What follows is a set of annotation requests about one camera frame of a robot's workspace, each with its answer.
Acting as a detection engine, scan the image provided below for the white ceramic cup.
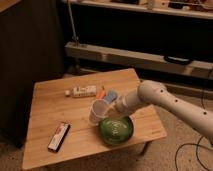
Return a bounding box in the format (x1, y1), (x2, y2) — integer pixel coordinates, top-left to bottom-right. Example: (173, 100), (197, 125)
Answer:
(89, 99), (109, 124)

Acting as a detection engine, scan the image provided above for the black handle on shelf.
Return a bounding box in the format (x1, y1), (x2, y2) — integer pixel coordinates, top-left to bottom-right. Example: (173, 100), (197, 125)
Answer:
(163, 56), (193, 65)

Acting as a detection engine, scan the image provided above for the wooden table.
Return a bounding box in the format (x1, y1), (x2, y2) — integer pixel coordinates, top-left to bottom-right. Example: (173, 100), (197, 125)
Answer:
(22, 69), (167, 171)

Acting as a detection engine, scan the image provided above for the black cable on floor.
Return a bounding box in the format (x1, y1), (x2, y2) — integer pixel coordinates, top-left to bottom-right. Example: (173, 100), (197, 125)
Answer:
(174, 134), (213, 171)

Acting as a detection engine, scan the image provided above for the orange carrot toy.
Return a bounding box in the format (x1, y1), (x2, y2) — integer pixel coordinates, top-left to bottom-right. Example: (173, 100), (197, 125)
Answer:
(96, 86), (106, 99)

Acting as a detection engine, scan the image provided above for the green ceramic bowl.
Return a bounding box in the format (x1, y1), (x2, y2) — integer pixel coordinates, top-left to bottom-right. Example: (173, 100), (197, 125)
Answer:
(98, 117), (134, 145)

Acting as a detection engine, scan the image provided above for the dark wooden cabinet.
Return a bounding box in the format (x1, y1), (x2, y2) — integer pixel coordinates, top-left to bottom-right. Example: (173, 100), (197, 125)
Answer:
(0, 0), (64, 148)

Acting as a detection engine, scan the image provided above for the blue sponge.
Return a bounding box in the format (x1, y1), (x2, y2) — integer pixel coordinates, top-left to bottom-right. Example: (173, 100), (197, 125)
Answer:
(104, 90), (118, 103)

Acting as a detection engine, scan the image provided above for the metal shelf rack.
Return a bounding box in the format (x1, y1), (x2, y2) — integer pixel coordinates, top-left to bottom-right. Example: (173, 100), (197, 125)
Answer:
(61, 0), (213, 78)

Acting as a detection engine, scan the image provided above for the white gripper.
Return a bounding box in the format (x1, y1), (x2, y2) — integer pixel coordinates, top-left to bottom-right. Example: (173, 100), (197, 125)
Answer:
(106, 90), (147, 119)

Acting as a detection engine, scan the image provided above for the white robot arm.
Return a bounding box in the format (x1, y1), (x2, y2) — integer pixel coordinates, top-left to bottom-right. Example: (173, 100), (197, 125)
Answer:
(106, 80), (213, 142)

